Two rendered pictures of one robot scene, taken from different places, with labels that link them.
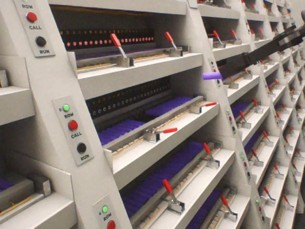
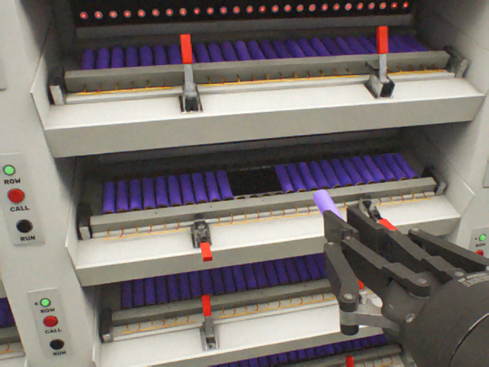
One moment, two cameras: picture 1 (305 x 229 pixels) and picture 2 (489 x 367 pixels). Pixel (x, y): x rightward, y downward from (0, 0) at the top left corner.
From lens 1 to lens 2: 51 cm
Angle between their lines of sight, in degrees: 44
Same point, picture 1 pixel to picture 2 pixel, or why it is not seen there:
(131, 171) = (119, 272)
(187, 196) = (247, 330)
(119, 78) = (149, 132)
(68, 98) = (16, 158)
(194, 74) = (451, 127)
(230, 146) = not seen: hidden behind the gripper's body
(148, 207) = (172, 311)
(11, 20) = not seen: outside the picture
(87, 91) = (68, 146)
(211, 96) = (456, 194)
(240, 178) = not seen: hidden behind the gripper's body
